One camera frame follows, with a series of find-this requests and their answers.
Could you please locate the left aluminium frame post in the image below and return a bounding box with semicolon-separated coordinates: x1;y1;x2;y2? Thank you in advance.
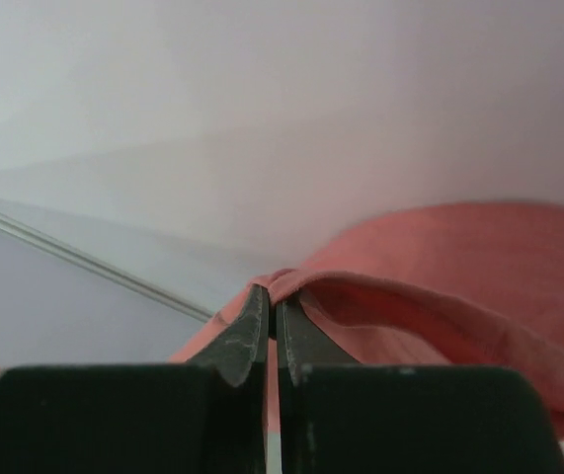
0;213;212;323

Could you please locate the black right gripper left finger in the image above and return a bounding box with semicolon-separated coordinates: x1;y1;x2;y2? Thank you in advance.
0;285;269;473

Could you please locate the salmon pink t shirt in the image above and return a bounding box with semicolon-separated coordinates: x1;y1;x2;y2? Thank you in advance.
0;201;564;443

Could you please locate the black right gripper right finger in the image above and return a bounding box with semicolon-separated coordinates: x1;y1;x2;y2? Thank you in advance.
276;298;564;474

